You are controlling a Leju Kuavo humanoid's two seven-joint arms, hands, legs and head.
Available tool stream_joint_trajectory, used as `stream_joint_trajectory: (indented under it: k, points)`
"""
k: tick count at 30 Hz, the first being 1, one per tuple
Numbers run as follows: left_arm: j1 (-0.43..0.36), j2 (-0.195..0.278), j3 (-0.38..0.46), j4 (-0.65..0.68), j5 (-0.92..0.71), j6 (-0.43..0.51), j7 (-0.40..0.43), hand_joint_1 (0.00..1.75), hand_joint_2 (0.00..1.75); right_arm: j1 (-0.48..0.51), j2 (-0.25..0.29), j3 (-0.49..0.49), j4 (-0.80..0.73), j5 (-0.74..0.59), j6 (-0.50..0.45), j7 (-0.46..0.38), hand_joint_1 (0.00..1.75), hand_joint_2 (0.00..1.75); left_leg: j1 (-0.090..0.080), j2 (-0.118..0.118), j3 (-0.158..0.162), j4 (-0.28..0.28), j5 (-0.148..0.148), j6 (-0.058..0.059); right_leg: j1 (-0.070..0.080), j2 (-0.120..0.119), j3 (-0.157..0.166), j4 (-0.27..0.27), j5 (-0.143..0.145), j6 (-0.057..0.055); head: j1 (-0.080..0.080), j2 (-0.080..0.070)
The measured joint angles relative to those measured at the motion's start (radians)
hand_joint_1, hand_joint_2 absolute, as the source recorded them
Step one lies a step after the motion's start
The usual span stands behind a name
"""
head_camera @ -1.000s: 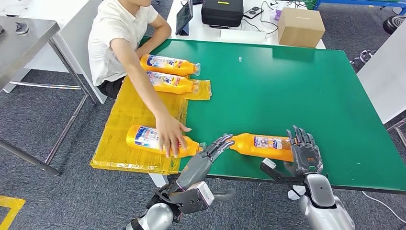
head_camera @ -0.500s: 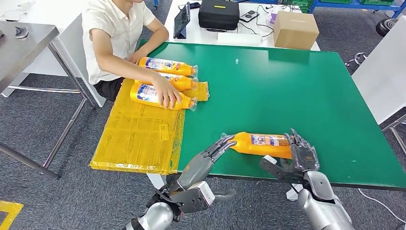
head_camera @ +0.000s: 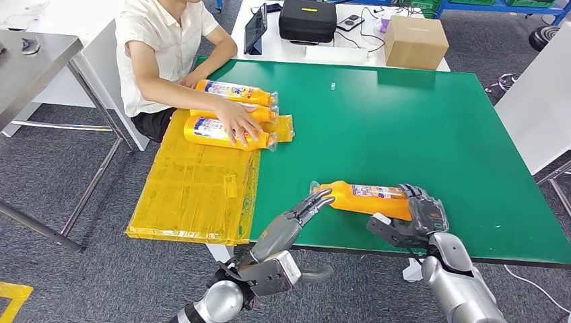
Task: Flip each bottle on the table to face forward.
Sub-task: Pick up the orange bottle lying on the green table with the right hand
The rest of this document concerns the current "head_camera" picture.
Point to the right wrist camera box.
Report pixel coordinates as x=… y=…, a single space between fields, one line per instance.
x=388 y=232

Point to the small purple item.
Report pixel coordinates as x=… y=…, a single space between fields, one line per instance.
x=384 y=26

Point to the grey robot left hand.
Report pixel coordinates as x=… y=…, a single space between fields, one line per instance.
x=279 y=234

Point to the steel frame legs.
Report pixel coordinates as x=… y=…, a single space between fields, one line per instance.
x=553 y=180

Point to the white board panel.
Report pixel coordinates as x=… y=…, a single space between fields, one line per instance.
x=540 y=102

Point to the person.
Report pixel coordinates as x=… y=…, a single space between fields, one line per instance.
x=151 y=49

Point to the white table leg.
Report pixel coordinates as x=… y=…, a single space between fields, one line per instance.
x=411 y=271
x=221 y=253

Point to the black carrying case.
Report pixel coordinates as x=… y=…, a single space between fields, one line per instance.
x=308 y=21

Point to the black tablet on stand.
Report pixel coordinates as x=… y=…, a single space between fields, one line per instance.
x=255 y=27

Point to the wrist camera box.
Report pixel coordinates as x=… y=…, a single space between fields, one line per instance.
x=272 y=276
x=388 y=232

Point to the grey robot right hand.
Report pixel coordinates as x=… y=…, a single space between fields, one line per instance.
x=428 y=216

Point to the white table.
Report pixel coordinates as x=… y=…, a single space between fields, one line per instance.
x=281 y=52

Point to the black round stool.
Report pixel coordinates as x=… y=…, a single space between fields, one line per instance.
x=544 y=38

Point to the yellow taped cardboard mat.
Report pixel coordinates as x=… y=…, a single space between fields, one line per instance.
x=192 y=191

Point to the orange detergent bottle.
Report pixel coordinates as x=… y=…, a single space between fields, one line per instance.
x=205 y=131
x=348 y=200
x=232 y=92
x=263 y=115

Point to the small grey metal part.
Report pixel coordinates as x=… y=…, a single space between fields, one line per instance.
x=30 y=46

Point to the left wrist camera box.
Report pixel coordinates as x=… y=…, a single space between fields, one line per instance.
x=272 y=276

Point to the blue metal shelf rack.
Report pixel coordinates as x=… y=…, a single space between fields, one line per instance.
x=486 y=6

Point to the stainless steel table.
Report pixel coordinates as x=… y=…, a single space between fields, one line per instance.
x=31 y=76

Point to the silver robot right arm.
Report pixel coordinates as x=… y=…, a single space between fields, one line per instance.
x=459 y=290

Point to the black remote controller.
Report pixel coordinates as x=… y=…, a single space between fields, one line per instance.
x=350 y=22

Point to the green plastic crate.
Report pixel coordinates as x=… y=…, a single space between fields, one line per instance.
x=426 y=8

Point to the brown cardboard box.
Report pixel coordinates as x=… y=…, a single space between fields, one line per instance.
x=415 y=44

